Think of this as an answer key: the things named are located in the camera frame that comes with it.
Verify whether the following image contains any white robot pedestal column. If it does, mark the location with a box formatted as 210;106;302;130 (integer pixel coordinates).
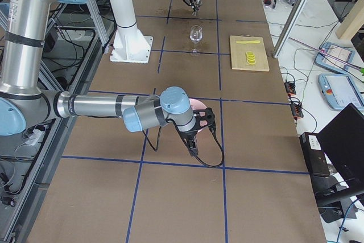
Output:
110;0;138;39

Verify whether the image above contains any blue teach pendant far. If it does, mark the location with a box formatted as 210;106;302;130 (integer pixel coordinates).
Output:
315;42;355;73

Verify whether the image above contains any clear wine glass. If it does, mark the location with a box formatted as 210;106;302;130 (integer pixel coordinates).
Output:
189;25;202;56

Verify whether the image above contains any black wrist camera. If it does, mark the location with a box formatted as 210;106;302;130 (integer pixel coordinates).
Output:
193;107;216;134

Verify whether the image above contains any bamboo cutting board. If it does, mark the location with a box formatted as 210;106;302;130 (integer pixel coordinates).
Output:
229;35;270;72

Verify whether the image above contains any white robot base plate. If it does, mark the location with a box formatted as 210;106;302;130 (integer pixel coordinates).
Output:
110;33;153;64

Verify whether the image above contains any lemon slice front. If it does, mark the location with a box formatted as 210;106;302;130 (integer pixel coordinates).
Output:
247;59;256;65

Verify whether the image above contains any steel double jigger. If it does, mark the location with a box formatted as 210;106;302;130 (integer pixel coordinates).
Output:
192;6;200;17

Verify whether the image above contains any black box device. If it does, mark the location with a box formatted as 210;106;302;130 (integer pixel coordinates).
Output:
299;132;330;178

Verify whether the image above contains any blue teach pendant near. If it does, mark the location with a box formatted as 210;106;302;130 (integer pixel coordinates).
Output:
318;73;363;111

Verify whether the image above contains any pink bowl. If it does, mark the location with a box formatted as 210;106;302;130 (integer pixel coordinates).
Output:
189;98;207;133

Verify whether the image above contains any black monitor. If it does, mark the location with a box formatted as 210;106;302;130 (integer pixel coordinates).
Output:
317;103;363;186

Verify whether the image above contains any green handled reacher grabber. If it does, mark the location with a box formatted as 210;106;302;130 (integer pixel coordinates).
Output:
289;37;363;74

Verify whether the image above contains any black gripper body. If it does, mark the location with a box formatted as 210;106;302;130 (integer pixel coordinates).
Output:
177;125;199;155

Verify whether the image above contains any aluminium frame post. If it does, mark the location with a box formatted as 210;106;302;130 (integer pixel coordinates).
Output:
272;0;307;58

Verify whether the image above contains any yellow plastic knife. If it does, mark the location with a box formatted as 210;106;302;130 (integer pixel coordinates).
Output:
235;40;260;44

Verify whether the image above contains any black camera cable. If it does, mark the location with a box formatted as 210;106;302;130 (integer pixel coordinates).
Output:
142;126;225;168

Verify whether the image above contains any wooden plank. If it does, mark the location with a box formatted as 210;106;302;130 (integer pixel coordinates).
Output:
336;0;363;40

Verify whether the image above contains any blue teach pendant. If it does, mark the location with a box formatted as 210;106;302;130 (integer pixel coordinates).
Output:
315;42;355;73
318;73;363;111

